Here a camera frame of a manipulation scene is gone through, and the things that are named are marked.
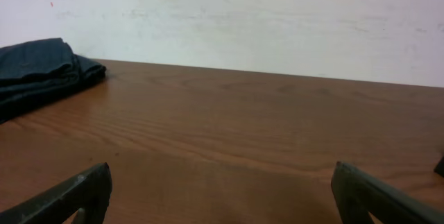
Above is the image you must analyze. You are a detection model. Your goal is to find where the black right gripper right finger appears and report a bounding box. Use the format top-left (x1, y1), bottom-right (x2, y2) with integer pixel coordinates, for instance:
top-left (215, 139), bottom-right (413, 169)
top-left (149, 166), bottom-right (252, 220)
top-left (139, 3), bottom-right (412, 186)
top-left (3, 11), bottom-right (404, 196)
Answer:
top-left (331, 162), bottom-right (443, 224)

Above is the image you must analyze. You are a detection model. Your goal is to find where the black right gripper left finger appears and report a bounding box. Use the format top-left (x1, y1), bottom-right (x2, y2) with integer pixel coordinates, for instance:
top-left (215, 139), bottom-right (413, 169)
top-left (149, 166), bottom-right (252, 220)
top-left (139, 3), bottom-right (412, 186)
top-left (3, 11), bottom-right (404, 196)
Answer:
top-left (1, 163), bottom-right (112, 223)

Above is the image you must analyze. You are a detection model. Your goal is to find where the folded navy blue garment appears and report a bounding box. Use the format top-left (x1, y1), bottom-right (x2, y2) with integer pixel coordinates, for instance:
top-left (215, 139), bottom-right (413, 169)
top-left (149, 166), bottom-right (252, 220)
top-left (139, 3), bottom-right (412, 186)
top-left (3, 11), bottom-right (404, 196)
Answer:
top-left (1, 38), bottom-right (107, 123)

